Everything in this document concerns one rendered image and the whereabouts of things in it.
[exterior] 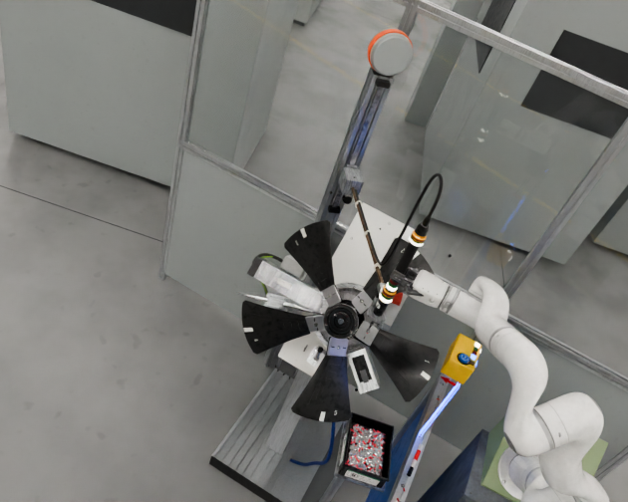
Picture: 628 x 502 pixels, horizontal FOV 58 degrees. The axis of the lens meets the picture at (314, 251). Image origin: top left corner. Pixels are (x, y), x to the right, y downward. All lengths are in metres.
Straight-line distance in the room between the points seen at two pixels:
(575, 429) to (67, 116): 3.64
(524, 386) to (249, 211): 1.82
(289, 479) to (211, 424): 0.48
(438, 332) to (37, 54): 2.98
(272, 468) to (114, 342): 1.09
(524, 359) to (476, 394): 1.61
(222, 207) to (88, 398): 1.15
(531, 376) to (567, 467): 0.27
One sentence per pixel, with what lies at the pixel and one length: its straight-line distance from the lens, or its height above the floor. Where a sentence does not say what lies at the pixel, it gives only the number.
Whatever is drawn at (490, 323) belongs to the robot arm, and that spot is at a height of 1.62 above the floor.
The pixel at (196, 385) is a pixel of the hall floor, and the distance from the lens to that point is 3.13.
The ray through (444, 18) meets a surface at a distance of 2.21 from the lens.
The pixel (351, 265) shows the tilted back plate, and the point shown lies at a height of 1.18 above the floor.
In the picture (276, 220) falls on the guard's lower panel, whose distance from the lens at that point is 2.83.
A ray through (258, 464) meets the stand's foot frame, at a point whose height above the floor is 0.07.
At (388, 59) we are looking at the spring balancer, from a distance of 2.13.
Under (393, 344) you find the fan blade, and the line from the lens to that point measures 2.00.
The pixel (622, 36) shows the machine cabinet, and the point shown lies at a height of 1.80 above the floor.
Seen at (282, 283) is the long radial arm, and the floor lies 1.12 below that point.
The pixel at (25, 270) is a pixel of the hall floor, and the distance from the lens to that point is 3.62.
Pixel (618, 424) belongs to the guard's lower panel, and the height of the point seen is 0.77.
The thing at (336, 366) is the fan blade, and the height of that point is 1.07.
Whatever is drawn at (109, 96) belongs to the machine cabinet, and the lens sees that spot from 4.03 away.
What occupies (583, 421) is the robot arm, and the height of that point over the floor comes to 1.65.
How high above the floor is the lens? 2.60
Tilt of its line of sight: 40 degrees down
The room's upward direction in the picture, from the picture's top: 21 degrees clockwise
